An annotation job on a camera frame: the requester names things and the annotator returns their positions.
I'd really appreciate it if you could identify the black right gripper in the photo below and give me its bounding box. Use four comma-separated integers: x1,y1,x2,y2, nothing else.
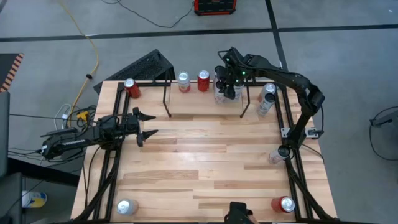
217,47,249,100

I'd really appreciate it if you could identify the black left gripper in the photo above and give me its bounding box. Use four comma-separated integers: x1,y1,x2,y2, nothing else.
119,106,159,148

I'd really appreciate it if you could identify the white Celsius Arctic Vibe can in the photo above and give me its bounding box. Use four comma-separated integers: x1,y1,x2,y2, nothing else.
233,81,246,101
256,92,277,116

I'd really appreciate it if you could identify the red Coca-Cola can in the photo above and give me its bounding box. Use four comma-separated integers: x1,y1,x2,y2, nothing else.
123,78,141,100
197,69,211,93
270,195,296,214

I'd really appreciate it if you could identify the pink silver Spindrift can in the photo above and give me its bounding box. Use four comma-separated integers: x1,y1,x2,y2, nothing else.
177,70,192,93
116,198,140,217
256,82,277,103

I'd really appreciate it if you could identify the red and black toolbox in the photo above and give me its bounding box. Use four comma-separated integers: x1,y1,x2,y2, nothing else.
193,0,238,16

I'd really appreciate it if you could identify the black handheld device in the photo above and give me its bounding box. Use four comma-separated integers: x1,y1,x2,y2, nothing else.
228,201,251,224

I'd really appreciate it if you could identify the white yellow blue container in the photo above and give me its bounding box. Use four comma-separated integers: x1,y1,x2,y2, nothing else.
21,190,48,208

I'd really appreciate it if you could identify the grey cabinet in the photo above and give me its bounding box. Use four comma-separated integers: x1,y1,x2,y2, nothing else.
0,91,11,178

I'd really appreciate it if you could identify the hazard striped floor mat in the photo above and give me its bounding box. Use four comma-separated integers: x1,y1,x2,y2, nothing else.
0,52,25,93

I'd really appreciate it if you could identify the grey floor stand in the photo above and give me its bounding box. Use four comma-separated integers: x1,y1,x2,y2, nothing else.
369,110,398,128

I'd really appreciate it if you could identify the black metal shelf frame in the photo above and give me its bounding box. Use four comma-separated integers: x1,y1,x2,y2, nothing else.
161,70,174,118
239,77,252,119

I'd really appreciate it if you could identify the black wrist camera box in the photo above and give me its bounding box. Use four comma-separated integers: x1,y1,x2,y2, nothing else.
98,114,121,131

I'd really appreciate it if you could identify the black aluminium rig frame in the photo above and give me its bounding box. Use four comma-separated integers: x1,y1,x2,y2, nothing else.
82,79,338,222

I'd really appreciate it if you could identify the yellow extension cable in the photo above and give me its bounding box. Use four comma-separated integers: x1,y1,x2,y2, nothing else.
58,0,100,125

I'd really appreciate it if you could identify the grey metal base plate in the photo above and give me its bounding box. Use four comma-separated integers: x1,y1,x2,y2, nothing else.
280,126,321,139

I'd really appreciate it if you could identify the black floor cable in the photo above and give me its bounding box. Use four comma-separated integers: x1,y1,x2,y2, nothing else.
101,0,195,29

